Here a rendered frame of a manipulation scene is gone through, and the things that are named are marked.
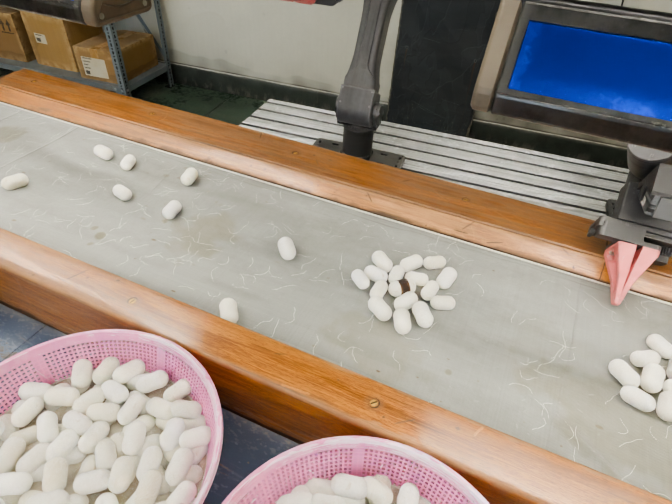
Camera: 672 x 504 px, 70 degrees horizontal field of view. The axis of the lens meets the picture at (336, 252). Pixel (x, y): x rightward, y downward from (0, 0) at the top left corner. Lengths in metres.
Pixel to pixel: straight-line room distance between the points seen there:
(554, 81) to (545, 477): 0.33
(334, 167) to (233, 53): 2.24
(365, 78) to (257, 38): 1.98
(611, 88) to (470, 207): 0.43
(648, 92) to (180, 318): 0.48
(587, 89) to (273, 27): 2.55
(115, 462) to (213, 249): 0.31
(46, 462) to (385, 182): 0.57
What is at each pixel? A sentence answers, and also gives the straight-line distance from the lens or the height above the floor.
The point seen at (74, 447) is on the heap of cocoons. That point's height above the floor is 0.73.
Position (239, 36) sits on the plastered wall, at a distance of 2.96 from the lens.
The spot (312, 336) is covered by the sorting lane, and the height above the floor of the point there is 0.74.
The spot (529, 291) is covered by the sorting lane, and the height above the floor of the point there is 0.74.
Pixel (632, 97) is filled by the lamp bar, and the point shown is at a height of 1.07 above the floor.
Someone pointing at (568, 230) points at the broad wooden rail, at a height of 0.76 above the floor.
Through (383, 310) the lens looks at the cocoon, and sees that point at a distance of 0.58.
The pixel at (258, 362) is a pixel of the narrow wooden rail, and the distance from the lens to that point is 0.53.
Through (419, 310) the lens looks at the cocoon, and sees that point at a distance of 0.59.
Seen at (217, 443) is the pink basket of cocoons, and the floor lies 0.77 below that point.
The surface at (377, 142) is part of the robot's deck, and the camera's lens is 1.13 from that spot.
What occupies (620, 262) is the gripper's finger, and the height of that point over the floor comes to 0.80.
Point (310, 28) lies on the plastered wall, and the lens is 2.76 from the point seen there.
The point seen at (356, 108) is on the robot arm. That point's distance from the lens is 0.95.
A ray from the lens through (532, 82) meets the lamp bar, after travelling 0.37.
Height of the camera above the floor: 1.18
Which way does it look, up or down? 40 degrees down
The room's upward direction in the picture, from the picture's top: 3 degrees clockwise
